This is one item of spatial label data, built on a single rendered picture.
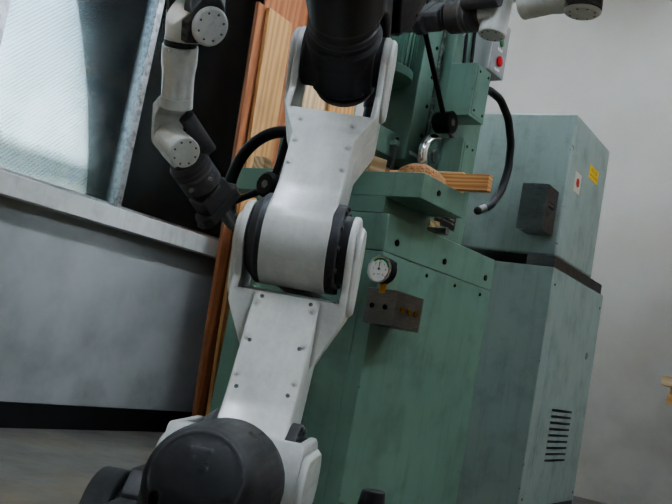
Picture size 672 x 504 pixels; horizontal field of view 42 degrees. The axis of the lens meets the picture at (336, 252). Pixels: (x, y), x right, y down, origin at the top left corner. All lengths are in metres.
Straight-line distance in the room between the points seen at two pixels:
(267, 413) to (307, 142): 0.45
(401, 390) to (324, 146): 0.90
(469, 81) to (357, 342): 0.82
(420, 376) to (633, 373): 2.29
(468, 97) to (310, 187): 1.12
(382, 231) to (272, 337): 0.78
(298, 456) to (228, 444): 0.18
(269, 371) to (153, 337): 2.46
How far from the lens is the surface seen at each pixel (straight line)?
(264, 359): 1.30
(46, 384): 3.39
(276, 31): 4.07
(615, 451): 4.42
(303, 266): 1.32
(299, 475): 1.15
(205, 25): 1.76
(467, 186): 2.14
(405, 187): 2.04
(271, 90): 4.00
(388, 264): 1.94
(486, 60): 2.57
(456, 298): 2.35
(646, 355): 4.40
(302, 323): 1.32
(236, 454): 0.99
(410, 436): 2.24
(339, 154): 1.41
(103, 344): 3.54
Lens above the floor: 0.46
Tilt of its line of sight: 6 degrees up
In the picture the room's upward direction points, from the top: 10 degrees clockwise
